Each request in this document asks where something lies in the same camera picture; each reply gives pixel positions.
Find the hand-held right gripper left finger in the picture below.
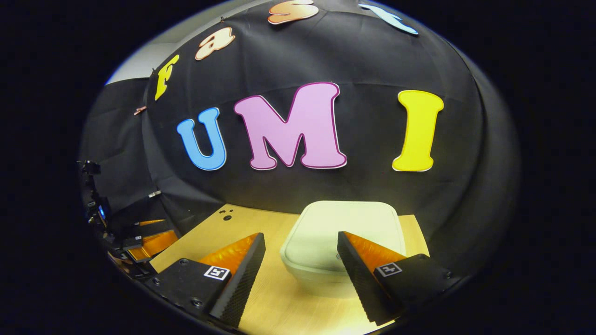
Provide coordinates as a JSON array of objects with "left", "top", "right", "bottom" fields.
[{"left": 151, "top": 232, "right": 266, "bottom": 328}]

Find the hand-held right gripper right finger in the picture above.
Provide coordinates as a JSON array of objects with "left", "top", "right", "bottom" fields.
[{"left": 337, "top": 231, "right": 459, "bottom": 326}]

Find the green desktop garbage bin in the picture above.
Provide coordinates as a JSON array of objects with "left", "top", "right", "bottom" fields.
[{"left": 280, "top": 201, "right": 407, "bottom": 298}]

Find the wooden desktop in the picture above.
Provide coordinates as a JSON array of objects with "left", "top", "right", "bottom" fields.
[{"left": 149, "top": 203, "right": 430, "bottom": 335}]

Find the black backdrop cloth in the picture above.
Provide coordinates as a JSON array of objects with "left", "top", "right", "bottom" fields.
[{"left": 79, "top": 0, "right": 520, "bottom": 280}]

